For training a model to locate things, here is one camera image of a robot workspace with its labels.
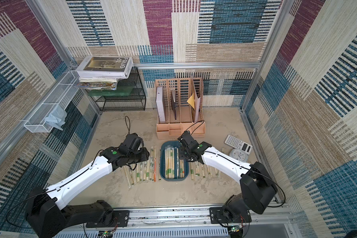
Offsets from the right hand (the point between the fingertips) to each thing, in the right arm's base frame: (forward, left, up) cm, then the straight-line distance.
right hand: (182, 151), depth 86 cm
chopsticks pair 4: (-10, -21, -10) cm, 25 cm away
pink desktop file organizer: (+33, +1, +2) cm, 33 cm away
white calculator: (+10, -37, -9) cm, 40 cm away
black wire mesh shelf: (+48, +37, -5) cm, 61 cm away
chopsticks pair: (-7, -6, -10) cm, 14 cm away
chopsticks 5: (-11, +29, -10) cm, 32 cm away
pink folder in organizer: (+21, -9, +15) cm, 28 cm away
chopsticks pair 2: (-7, -9, -10) cm, 15 cm away
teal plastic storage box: (+8, +12, -6) cm, 15 cm away
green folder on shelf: (+35, +39, +17) cm, 55 cm away
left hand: (-3, +19, +3) cm, 19 cm away
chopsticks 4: (-9, +26, -9) cm, 29 cm away
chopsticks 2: (-7, +21, -9) cm, 24 cm away
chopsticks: (-5, +18, -9) cm, 21 cm away
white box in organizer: (+30, +14, +11) cm, 35 cm away
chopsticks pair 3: (-7, -12, -10) cm, 17 cm away
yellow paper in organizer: (+24, -6, +16) cm, 30 cm away
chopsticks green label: (-8, -20, -11) cm, 24 cm away
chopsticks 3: (-8, +24, -10) cm, 27 cm away
